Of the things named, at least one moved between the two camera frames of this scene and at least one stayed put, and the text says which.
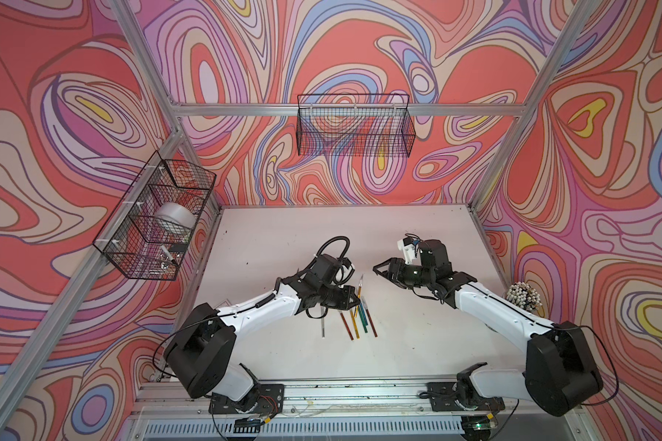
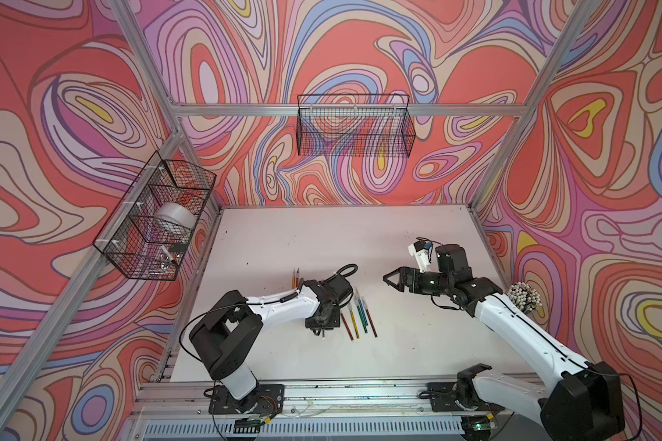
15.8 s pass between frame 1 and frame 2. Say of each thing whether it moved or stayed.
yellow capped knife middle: stayed
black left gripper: moved
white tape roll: stayed
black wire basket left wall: stayed
